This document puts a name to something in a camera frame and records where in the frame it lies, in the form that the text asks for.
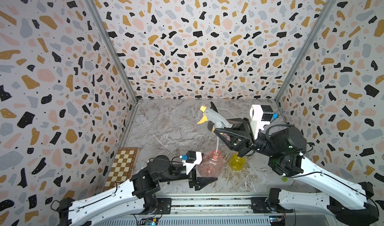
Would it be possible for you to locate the orange grey spray nozzle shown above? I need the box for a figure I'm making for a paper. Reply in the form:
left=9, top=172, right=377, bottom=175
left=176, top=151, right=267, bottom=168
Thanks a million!
left=198, top=106, right=231, bottom=148

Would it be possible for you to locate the black spray nozzle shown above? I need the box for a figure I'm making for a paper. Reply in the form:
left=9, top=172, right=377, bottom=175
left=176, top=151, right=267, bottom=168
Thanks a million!
left=210, top=101, right=218, bottom=113

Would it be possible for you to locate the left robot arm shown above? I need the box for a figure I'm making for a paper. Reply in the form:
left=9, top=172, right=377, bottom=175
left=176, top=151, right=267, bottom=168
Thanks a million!
left=55, top=151, right=217, bottom=226

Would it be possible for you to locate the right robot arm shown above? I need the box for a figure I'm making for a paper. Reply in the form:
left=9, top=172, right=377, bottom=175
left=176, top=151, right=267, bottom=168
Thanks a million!
left=208, top=118, right=380, bottom=226

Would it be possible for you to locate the yellow spray bottle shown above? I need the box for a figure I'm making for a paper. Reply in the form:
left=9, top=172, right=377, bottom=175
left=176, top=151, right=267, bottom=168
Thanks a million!
left=229, top=153, right=246, bottom=171

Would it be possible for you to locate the wooden chessboard box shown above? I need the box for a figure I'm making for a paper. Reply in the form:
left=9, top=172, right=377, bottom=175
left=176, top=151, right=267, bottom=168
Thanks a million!
left=104, top=148, right=140, bottom=191

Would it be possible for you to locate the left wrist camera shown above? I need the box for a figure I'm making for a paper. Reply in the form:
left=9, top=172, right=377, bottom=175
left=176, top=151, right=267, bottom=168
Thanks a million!
left=180, top=151, right=203, bottom=175

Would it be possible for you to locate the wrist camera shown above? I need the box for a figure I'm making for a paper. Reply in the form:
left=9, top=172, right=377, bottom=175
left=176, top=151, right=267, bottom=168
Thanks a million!
left=180, top=151, right=203, bottom=175
left=250, top=105, right=278, bottom=140

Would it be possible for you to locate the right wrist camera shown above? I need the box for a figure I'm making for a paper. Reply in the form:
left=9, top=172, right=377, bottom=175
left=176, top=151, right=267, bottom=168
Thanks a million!
left=250, top=105, right=278, bottom=140

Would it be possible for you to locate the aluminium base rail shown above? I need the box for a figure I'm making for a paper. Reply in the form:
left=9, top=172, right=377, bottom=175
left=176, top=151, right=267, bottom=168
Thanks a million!
left=92, top=193, right=340, bottom=226

